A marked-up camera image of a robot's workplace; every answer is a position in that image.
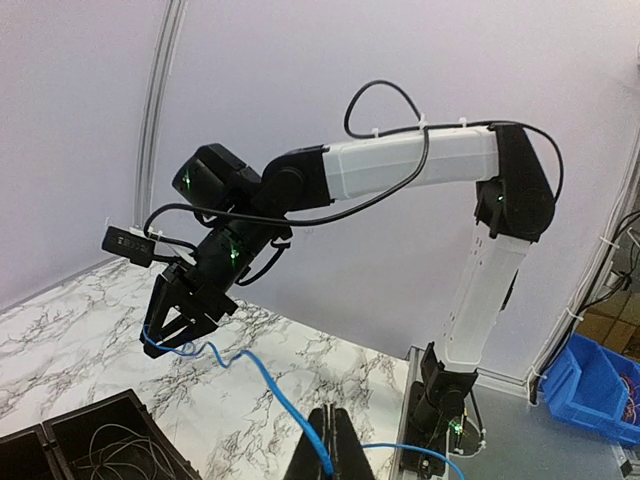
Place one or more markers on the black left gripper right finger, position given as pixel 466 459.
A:
pixel 347 453

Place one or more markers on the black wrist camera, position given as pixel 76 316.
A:
pixel 215 178
pixel 138 250

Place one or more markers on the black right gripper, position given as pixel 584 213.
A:
pixel 183 307

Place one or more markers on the black middle storage bin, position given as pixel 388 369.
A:
pixel 26 454

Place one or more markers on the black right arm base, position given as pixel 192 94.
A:
pixel 440 418

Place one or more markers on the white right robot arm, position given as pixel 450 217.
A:
pixel 335 318

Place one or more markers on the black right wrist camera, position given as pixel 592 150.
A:
pixel 215 178

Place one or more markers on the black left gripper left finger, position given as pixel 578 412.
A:
pixel 306 463

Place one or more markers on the blue crate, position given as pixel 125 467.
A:
pixel 596 389

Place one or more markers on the aluminium right corner post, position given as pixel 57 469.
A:
pixel 160 71

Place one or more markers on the black storage bin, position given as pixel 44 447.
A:
pixel 26 454
pixel 114 438

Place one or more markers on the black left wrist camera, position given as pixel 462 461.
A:
pixel 138 250

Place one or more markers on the black right storage bin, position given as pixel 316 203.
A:
pixel 114 438

